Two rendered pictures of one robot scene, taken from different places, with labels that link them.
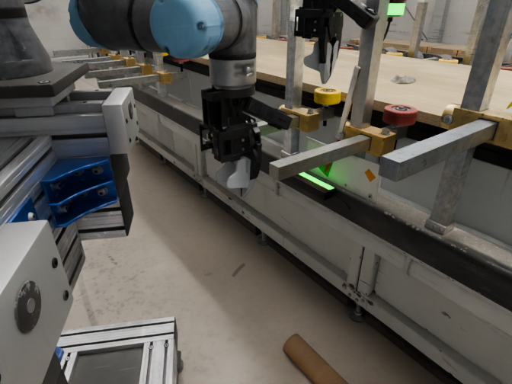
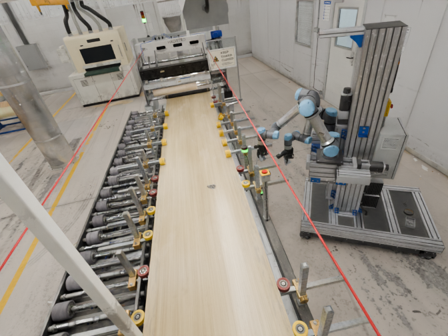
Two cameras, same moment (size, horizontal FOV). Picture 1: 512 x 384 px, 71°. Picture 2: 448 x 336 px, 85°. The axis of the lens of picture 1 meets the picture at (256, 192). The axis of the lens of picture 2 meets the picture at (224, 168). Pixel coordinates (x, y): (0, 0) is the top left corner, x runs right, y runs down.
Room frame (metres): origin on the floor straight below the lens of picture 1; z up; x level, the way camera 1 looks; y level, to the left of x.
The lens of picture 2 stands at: (2.68, 0.59, 2.37)
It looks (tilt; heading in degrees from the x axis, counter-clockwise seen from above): 36 degrees down; 213
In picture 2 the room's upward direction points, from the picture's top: 9 degrees counter-clockwise
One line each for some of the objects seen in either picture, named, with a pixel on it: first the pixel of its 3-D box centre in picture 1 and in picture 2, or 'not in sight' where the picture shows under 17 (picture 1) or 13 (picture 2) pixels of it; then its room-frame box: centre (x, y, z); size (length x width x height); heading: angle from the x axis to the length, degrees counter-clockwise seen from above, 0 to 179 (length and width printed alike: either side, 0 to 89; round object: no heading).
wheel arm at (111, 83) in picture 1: (145, 79); (313, 285); (1.78, 0.54, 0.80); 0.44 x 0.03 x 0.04; 127
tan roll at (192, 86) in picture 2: not in sight; (186, 87); (-0.91, -2.25, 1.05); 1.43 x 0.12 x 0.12; 127
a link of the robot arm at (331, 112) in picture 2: not in sight; (330, 115); (0.14, 0.34, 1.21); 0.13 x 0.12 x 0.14; 69
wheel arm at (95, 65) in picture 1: (112, 63); not in sight; (2.18, 0.83, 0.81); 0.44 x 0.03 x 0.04; 127
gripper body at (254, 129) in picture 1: (231, 122); (288, 153); (0.59, 0.04, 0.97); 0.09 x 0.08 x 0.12; 127
